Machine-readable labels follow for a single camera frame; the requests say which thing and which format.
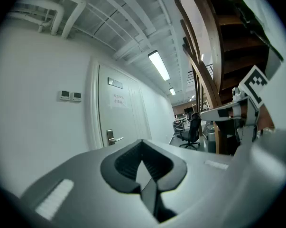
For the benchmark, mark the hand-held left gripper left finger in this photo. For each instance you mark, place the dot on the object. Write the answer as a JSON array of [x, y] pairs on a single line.
[[81, 174]]

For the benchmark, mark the white office desk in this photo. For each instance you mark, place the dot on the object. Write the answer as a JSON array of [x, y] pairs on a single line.
[[180, 120]]

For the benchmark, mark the white paper notice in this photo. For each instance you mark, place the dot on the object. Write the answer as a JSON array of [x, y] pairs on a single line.
[[119, 100]]

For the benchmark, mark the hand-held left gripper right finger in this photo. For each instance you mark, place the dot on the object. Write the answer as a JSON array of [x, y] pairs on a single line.
[[216, 189]]

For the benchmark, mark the white door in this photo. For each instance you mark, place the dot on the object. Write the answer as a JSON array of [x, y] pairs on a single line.
[[119, 122]]

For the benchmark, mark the white ceiling pipe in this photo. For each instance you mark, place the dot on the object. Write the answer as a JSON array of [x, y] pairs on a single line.
[[58, 15], [78, 11]]

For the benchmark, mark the white wall thermostat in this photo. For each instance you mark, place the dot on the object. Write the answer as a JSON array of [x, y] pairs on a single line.
[[64, 95], [76, 97]]

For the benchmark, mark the long ceiling light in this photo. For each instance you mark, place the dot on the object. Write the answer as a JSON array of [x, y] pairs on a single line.
[[172, 91], [159, 65]]

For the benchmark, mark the wooden staircase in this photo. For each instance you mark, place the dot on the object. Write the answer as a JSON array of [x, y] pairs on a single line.
[[214, 44]]

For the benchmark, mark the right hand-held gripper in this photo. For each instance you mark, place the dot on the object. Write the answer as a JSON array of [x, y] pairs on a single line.
[[251, 98]]

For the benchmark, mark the black office chair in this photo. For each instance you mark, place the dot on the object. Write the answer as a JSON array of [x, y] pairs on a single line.
[[192, 129]]

